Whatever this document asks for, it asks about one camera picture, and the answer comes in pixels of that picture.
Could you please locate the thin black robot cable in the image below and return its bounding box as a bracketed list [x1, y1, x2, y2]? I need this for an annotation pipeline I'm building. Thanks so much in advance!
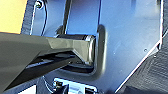
[39, 1, 50, 38]

